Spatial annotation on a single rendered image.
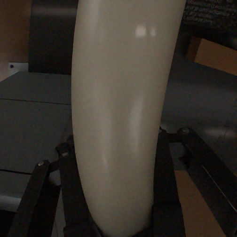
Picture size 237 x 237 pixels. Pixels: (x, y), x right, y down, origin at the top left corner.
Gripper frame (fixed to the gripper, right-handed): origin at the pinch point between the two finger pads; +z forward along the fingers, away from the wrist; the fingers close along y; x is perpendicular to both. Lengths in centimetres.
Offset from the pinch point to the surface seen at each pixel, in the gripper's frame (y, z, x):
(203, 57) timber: 48, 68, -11
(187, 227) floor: 46, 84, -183
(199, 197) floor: 55, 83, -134
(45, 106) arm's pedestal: -21.5, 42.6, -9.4
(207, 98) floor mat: 56, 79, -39
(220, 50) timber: 57, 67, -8
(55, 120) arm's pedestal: -16.8, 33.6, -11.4
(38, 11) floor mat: -25, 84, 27
